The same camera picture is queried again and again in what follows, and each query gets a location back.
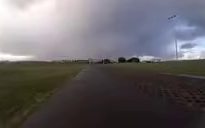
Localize white building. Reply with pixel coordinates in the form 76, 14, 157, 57
139, 55, 163, 64

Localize low distant buildings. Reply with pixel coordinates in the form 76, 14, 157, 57
61, 58, 103, 65

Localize tall lamp post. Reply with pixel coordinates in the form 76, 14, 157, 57
167, 14, 179, 61

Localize wide grass field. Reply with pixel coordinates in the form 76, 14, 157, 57
0, 61, 89, 128

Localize wet dark asphalt path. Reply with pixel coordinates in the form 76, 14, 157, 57
21, 63, 205, 128

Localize grass verge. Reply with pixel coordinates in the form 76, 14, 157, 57
109, 59, 205, 79

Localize dark clump of trees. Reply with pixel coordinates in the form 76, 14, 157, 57
117, 56, 141, 64

